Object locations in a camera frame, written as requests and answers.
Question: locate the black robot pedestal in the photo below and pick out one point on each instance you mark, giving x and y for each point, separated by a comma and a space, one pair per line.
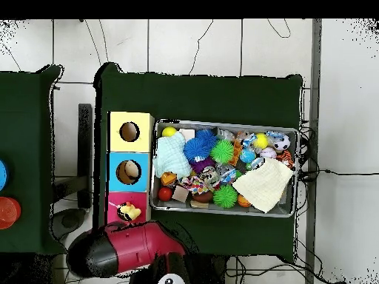
210, 272

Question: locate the cream waffle cloth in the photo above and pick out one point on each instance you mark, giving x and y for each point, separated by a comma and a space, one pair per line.
263, 185

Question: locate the mint waffle cloth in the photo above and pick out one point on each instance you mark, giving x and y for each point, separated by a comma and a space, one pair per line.
171, 155

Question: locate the wooden box with three holes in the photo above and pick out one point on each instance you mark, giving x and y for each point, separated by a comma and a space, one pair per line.
145, 142

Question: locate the yellow plush toy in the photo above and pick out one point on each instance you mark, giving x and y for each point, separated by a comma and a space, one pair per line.
131, 211

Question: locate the silver mesh bin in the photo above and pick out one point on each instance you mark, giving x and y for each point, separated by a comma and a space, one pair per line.
161, 204

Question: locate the yellow plastic ball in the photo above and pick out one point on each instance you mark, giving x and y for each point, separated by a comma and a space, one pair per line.
169, 131
262, 140

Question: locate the large blue spiky ball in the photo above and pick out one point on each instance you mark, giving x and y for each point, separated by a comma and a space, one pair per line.
197, 149

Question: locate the red plastic cup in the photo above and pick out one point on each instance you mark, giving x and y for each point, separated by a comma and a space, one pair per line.
9, 213

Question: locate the red ball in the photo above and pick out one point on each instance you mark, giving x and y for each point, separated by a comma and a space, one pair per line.
165, 193

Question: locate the grey metal rail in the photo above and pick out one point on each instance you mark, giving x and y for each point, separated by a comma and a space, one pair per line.
316, 88

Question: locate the white baseball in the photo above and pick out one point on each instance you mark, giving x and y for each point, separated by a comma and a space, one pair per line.
268, 153

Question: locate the black and white soccer ball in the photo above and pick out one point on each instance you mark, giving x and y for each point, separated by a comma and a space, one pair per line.
282, 142

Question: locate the black upright panel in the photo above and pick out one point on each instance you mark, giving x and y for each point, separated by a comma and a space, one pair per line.
85, 148

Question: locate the blue plastic cup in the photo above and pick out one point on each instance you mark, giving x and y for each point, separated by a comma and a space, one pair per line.
3, 174

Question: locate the green spiky ball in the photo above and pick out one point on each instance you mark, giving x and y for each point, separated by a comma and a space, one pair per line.
222, 151
225, 195

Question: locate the small blue spiky ball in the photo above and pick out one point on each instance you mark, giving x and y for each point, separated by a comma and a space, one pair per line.
207, 136

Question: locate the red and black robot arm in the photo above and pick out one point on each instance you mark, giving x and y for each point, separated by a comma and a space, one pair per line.
133, 248

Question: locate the dark grey rounded base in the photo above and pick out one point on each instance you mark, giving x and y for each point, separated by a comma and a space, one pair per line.
68, 220

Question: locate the dark green table cloth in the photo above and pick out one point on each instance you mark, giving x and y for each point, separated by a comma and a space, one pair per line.
26, 162
201, 97

